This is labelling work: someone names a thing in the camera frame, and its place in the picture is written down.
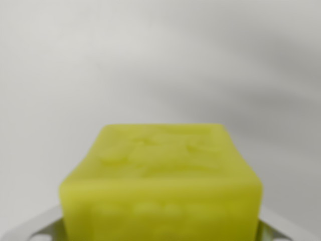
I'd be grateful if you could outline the yellow cube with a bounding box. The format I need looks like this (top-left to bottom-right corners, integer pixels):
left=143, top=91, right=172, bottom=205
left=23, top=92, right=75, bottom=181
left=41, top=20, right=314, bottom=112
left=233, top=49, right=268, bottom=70
left=59, top=123, right=264, bottom=241

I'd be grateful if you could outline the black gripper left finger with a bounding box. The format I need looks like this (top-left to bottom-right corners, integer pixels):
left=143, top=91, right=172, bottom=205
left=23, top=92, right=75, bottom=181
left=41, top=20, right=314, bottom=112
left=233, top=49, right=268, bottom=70
left=4, top=204, right=67, bottom=241

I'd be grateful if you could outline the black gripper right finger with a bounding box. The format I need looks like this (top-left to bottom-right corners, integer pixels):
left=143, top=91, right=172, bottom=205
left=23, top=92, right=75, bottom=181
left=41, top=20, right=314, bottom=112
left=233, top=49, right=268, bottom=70
left=257, top=204, right=310, bottom=241

